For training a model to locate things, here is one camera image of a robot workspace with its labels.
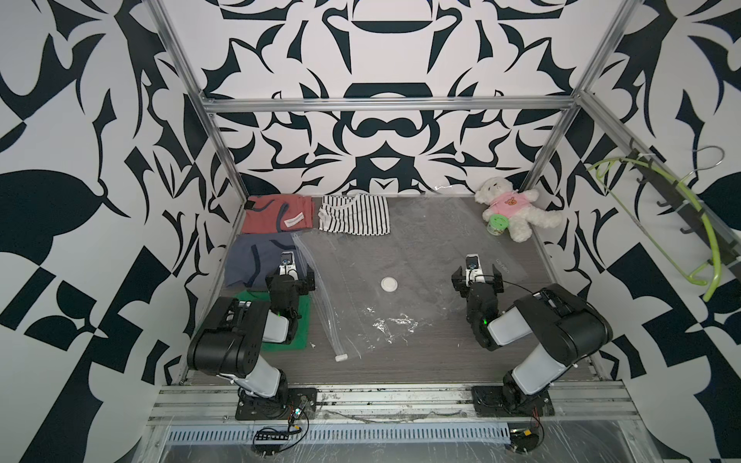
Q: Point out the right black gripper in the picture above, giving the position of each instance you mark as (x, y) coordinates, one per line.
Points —
(459, 283)

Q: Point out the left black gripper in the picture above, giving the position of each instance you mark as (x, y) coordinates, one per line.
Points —
(305, 285)

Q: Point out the blue tank top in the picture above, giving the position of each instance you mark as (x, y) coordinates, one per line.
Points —
(253, 257)

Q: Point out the green garment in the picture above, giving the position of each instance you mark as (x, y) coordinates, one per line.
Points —
(300, 341)

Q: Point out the red tank top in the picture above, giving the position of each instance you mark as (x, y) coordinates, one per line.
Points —
(278, 213)

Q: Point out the clear plastic vacuum bag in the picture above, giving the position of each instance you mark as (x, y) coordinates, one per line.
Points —
(429, 239)

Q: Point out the black white striped shirt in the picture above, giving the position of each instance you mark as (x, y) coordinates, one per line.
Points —
(363, 215)

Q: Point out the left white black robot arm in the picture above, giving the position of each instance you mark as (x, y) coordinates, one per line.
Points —
(229, 342)

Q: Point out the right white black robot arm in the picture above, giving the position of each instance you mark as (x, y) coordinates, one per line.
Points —
(568, 329)

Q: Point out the white vacuum bag valve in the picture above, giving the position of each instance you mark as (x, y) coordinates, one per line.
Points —
(389, 284)

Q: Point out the green lidded small tub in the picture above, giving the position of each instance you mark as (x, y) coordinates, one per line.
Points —
(497, 224)

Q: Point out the white teddy bear pink shirt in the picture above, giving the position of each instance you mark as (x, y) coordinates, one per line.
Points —
(500, 197)

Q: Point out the green clothes hanger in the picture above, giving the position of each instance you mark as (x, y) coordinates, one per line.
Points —
(704, 275)

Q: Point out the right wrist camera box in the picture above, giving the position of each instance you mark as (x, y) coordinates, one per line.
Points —
(473, 269)

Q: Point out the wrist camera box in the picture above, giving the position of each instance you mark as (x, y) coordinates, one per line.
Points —
(473, 269)
(287, 266)

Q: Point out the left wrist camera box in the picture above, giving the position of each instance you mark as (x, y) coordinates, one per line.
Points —
(287, 266)

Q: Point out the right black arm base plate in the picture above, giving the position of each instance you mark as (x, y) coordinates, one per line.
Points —
(507, 401)

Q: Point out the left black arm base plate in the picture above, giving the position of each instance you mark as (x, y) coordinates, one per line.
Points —
(254, 408)

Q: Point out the white slotted cable duct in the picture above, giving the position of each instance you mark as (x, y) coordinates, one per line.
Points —
(324, 434)

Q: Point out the aluminium frame crossbar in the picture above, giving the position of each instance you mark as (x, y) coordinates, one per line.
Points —
(387, 104)

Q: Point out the black wall hook rack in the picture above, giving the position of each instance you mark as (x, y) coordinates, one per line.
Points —
(699, 216)

